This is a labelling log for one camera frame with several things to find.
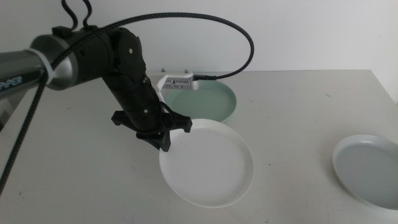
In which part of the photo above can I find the white shallow bowl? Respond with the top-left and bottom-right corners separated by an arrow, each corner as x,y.
159,118 -> 255,208

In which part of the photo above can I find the pale green shallow bowl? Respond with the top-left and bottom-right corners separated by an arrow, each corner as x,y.
165,79 -> 238,124

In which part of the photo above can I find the light grey shallow bowl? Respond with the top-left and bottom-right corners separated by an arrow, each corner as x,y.
331,134 -> 398,211

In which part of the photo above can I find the thin black left gripper cable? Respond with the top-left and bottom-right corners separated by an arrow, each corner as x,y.
159,101 -> 178,135

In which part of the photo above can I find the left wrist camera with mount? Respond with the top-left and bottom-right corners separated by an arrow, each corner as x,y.
151,68 -> 200,104

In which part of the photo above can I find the thick black braided cable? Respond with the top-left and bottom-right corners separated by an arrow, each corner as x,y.
0,12 -> 255,195

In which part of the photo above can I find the white cable tie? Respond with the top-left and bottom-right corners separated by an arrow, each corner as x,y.
24,48 -> 54,85

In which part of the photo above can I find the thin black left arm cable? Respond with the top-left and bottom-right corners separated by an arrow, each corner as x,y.
61,0 -> 93,31

